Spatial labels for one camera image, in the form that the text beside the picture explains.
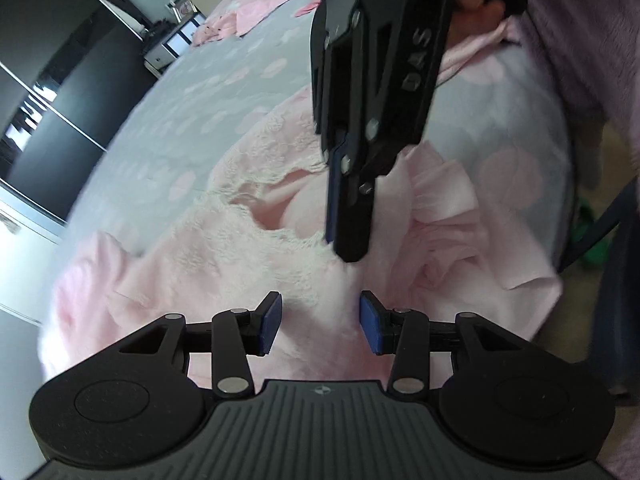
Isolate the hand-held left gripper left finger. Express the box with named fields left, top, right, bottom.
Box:
left=117, top=291, right=284, bottom=395

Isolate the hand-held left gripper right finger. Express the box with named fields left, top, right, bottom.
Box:
left=359, top=290, right=523, bottom=395

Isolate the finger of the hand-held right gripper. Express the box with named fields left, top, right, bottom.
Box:
left=311, top=0, right=358, bottom=241
left=332, top=0, right=453, bottom=264

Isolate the pink fleece lace garment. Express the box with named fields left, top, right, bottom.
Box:
left=40, top=85, right=416, bottom=386

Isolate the person's right forearm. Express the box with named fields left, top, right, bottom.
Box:
left=505, top=0, right=640, bottom=133

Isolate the grey pink-dotted bed blanket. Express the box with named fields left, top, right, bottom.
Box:
left=65, top=0, right=576, bottom=286

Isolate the light pink printed pillow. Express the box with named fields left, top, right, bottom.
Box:
left=235, top=0, right=323, bottom=38

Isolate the pink patterned cloth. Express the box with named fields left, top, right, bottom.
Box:
left=192, top=10, right=241, bottom=47

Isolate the white drawer unit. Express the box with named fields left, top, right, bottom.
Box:
left=144, top=12, right=207, bottom=79

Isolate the green object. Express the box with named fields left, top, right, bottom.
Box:
left=575, top=200, right=612, bottom=267

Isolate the dark wardrobe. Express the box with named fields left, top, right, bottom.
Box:
left=0, top=0, right=151, bottom=226

